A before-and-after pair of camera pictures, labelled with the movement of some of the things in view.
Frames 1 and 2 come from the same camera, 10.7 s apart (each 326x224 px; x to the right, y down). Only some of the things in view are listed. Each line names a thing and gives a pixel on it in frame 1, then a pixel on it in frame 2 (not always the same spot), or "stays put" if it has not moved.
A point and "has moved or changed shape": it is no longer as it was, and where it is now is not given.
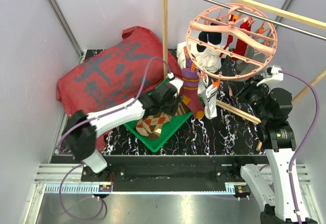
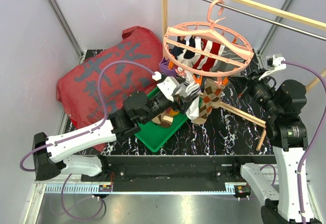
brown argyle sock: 151,126 -> 211,99
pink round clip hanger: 231,42 has moved or changed shape
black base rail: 139,169 stays put
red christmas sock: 241,43 -> 205,62
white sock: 201,84 -> 188,75
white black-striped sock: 210,110 -> 193,112
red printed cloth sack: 114,76 stays put
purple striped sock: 189,89 -> 163,67
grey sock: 242,66 -> 221,66
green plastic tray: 168,131 stays put
